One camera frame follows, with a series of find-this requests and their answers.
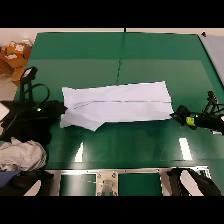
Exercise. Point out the grey garment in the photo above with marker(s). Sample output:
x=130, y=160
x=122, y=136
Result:
x=21, y=155

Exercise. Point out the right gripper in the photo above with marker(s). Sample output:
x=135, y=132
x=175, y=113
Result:
x=186, y=117

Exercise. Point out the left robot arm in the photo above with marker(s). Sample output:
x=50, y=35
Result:
x=23, y=183

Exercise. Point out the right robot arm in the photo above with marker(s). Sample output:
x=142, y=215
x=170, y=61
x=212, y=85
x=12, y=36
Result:
x=210, y=121

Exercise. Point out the brown cardboard box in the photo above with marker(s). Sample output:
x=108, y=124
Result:
x=14, y=58

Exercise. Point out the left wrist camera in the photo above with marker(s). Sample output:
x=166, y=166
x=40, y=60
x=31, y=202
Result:
x=28, y=78

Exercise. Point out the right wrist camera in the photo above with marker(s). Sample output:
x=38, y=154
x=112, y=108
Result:
x=211, y=100

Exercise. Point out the white shirt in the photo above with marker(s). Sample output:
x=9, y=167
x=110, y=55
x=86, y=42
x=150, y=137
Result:
x=120, y=105

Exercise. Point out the silver frame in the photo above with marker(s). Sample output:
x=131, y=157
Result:
x=106, y=181

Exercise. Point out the blue garment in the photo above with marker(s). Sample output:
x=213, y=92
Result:
x=7, y=176

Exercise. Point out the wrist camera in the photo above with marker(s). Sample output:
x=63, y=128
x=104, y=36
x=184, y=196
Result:
x=211, y=100
x=28, y=78

